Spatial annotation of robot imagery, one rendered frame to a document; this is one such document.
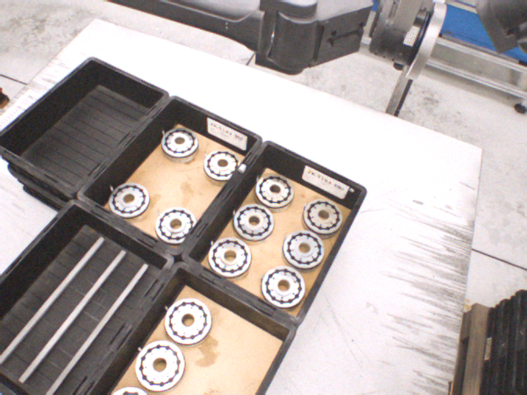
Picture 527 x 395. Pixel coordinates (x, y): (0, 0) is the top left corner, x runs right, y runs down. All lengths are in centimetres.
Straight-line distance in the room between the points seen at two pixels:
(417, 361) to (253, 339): 45
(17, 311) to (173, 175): 50
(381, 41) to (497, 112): 196
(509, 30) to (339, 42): 20
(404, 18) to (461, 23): 169
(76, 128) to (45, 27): 194
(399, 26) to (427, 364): 86
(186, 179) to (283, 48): 67
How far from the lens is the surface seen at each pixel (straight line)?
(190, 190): 114
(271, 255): 106
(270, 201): 110
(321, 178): 111
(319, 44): 57
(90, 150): 127
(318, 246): 105
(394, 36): 114
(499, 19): 54
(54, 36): 312
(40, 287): 111
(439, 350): 125
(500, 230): 247
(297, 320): 91
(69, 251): 112
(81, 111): 138
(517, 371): 174
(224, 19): 57
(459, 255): 138
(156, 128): 120
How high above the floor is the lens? 179
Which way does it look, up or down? 58 degrees down
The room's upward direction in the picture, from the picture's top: 9 degrees clockwise
